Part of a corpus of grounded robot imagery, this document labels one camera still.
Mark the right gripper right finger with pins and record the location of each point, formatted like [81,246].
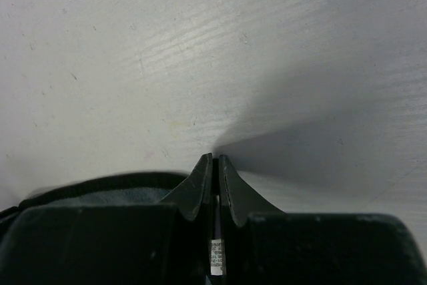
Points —
[264,245]

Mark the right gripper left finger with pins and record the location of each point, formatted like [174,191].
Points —
[106,241]

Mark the dark grey towel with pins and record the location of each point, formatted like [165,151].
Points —
[100,188]

